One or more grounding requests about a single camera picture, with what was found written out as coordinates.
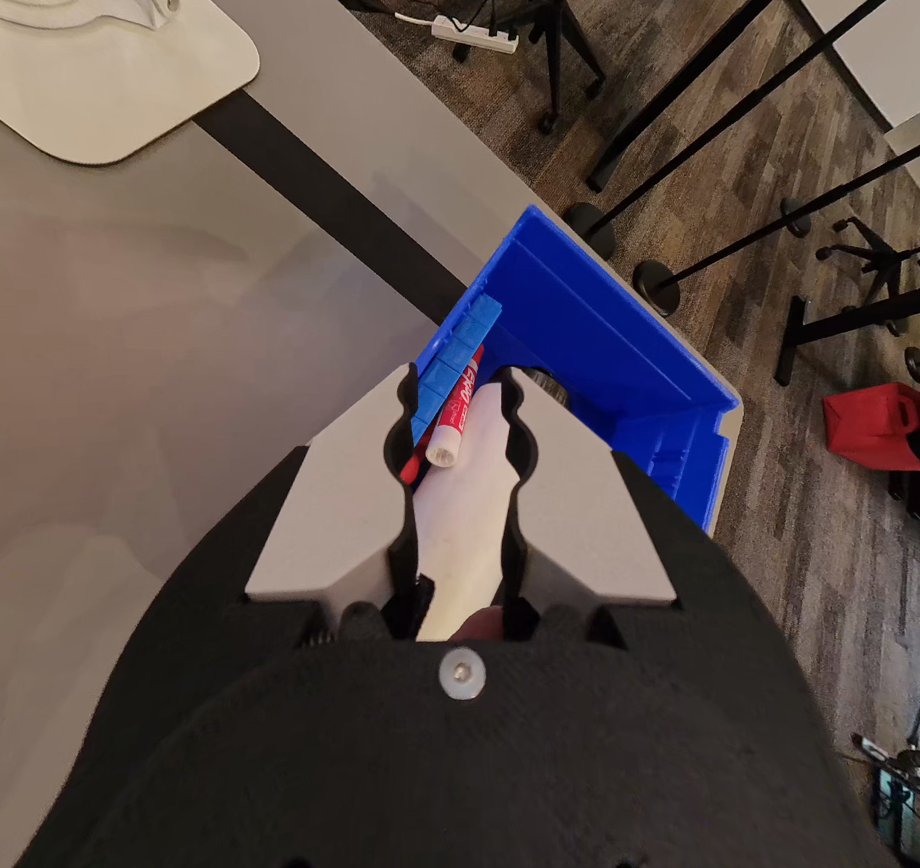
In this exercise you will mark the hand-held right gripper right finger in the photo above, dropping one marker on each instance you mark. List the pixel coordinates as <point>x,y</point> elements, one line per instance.
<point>589,523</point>

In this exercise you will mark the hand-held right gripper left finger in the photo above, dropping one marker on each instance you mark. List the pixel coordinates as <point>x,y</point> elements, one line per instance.
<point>330,523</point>

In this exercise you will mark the red and white marker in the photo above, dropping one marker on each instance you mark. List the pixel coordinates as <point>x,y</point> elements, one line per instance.
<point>458,412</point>

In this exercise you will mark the long blue bin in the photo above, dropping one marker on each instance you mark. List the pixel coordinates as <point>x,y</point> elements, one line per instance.
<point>611,350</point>

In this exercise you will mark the red pen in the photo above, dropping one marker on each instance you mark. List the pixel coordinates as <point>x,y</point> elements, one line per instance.
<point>413,462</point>

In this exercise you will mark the blue block strip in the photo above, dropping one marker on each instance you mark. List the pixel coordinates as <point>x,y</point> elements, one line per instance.
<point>453,358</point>

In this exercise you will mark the black pole stand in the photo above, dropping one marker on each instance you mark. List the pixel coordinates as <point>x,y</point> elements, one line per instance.
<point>593,230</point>
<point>690,77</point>
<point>658,286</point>

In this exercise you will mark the red bag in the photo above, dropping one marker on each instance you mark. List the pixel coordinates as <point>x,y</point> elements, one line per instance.
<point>873,422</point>

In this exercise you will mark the black table leg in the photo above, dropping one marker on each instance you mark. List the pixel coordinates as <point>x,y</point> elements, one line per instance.
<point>826,325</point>

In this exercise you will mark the black office chair base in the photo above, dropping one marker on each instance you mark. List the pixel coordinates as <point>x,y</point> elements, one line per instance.
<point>873,257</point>

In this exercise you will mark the black tripod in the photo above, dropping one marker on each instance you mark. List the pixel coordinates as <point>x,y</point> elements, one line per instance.
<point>553,42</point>

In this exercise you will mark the white power strip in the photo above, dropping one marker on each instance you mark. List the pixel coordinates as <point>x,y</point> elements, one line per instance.
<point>474,34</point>

